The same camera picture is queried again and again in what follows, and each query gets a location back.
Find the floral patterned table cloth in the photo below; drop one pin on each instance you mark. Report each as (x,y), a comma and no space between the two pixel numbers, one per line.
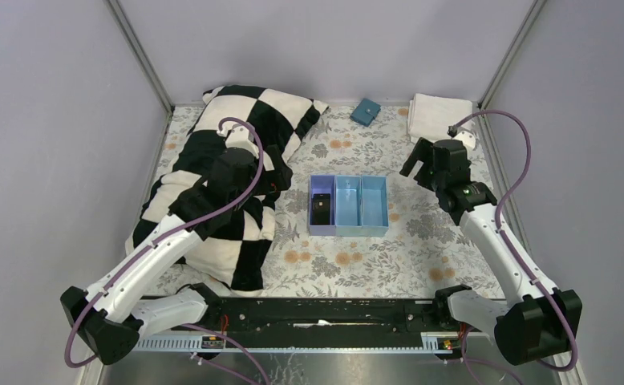
(422,251)

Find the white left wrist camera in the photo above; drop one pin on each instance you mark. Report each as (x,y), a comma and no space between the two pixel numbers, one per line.
(237,136)

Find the black small device in tray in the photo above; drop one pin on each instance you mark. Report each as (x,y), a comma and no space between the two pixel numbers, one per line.
(320,213)

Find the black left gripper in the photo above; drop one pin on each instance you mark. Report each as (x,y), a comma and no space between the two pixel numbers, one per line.
(272,169)

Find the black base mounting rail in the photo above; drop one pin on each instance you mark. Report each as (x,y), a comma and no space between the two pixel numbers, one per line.
(366,324)

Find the black white checkered pillow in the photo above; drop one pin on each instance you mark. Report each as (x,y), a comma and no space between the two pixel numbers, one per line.
(218,186)

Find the folded white towel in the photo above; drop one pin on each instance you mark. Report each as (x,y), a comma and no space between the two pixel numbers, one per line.
(429,117)

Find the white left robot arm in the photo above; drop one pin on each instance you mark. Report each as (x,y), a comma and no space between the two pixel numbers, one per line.
(109,315)

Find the teal card holder wallet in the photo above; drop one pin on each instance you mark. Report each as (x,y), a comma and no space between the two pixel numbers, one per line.
(366,112)

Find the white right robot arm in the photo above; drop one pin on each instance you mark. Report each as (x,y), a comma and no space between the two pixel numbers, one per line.
(537,319)

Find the blue three-compartment tray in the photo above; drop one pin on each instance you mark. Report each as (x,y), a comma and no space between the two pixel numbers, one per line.
(359,205)

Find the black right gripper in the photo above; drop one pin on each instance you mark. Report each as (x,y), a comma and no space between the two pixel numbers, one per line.
(425,161)

